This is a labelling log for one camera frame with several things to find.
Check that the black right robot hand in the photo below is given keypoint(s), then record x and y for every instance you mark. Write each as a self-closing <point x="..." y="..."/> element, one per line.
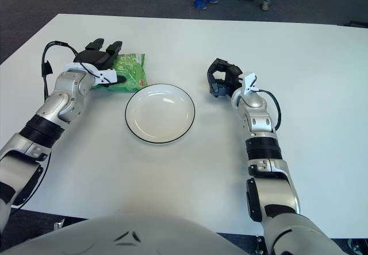
<point x="230" y="75"/>

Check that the green snack bag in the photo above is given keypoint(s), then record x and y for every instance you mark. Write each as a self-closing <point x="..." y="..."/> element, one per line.
<point x="130" y="71"/>

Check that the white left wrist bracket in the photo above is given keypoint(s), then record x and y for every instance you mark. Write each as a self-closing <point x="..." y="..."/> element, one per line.
<point x="107" y="75"/>

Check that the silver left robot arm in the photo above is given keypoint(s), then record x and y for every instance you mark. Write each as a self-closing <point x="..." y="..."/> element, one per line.
<point x="66" y="94"/>

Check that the white plate black rim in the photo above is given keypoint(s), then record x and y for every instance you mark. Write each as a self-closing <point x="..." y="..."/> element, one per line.
<point x="161" y="114"/>

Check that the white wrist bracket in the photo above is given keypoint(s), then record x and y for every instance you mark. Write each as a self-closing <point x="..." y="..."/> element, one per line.
<point x="107" y="75"/>
<point x="248" y="81"/>

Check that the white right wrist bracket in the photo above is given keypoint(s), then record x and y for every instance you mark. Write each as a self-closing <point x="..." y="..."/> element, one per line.
<point x="248" y="81"/>

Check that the grey robot torso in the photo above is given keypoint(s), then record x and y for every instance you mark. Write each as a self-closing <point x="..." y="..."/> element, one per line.
<point x="143" y="232"/>

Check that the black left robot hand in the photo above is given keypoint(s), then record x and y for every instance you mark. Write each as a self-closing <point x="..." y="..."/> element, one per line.
<point x="95" y="58"/>

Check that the shiny metal table foot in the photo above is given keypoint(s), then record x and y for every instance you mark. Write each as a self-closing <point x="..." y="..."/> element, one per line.
<point x="355" y="246"/>
<point x="59" y="224"/>

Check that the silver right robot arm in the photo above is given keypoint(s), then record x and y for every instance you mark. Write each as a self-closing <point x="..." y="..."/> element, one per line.
<point x="258" y="123"/>

